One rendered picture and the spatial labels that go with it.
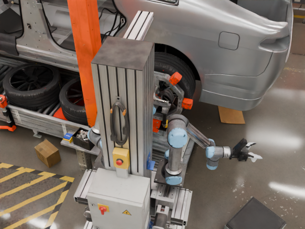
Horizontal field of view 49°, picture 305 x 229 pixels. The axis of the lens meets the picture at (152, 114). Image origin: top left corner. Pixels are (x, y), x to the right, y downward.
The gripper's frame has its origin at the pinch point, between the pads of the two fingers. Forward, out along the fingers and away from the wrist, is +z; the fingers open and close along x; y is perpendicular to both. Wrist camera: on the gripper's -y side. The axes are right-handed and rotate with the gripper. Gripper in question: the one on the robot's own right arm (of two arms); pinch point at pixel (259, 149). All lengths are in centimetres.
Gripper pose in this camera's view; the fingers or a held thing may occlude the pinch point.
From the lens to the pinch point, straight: 232.8
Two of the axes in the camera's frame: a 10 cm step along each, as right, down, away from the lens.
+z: 10.0, 0.0, 0.3
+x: 0.2, 5.8, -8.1
